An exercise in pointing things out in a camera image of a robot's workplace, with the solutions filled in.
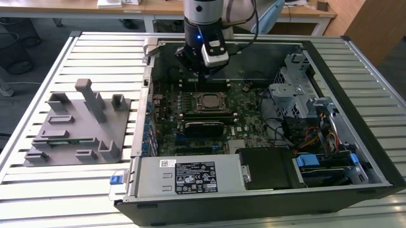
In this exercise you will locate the silver power supply unit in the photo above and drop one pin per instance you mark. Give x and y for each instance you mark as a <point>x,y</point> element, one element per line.
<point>148,177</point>

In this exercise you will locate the silver white wrist camera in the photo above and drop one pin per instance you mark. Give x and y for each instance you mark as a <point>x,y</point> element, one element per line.
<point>215,58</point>

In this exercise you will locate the black mesh wastebasket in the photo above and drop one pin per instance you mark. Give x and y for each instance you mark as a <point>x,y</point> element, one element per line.
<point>17,60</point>

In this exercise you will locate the black graphics card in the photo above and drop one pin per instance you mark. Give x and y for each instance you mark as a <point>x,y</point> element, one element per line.
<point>203,130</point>

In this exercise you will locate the grey case release latch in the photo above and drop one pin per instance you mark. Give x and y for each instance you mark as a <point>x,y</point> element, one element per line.
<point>150,43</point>

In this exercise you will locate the green motherboard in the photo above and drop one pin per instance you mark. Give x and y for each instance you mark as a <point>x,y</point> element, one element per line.
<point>254,126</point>

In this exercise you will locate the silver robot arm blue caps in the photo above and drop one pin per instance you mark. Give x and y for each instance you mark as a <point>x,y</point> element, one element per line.
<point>203,12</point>

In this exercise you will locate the round coin battery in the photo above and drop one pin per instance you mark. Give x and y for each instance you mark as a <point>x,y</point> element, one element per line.
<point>244,89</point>

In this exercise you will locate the wooden cabinet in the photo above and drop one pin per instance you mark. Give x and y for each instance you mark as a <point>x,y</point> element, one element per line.
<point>374,31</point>

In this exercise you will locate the black plastic shroud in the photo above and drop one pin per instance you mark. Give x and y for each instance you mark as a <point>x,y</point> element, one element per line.
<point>270,167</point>

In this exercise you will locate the black open PC case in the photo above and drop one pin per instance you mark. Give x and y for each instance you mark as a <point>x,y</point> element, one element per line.
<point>222,211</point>

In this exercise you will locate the hard disk in blue carrier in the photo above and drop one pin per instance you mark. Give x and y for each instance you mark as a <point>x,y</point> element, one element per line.
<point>307,160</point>

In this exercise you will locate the green RAM stick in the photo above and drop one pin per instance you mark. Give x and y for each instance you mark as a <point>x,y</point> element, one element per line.
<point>74,141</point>

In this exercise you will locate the large white box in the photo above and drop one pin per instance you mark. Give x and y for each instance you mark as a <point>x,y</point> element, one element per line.
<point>110,4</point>

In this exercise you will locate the wooden desk white frame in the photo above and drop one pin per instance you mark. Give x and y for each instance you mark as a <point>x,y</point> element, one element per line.
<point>305,14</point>
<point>47,9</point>

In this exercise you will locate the white desk foot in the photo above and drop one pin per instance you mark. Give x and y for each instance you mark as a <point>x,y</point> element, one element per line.
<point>5,90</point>

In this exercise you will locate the silver finned heat sink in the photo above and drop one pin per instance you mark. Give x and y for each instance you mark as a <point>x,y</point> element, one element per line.
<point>236,146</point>

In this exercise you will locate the blue plastic case latch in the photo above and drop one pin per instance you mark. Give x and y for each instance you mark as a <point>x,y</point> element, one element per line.
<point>115,180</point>

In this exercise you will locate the small white box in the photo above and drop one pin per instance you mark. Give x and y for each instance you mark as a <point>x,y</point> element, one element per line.
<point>131,2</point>

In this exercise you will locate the RAM slot white clips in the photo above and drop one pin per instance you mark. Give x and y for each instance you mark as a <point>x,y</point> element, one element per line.
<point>187,81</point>
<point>190,86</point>

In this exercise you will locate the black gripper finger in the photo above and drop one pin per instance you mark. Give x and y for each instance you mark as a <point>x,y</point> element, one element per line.
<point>186,58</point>
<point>214,71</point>

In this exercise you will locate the metal CPU socket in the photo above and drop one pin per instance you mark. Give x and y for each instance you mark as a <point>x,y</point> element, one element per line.
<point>219,110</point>

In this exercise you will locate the grey plastic parts rack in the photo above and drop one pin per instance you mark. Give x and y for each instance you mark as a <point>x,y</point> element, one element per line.
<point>86,128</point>

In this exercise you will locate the silver metal drive cage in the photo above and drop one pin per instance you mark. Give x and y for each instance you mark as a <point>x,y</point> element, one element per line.
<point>287,91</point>

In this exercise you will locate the small brown cardboard box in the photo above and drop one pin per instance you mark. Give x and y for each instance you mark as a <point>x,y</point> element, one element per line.
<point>322,6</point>

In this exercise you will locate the black expansion slot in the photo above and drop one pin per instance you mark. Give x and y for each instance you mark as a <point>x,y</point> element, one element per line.
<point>194,150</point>

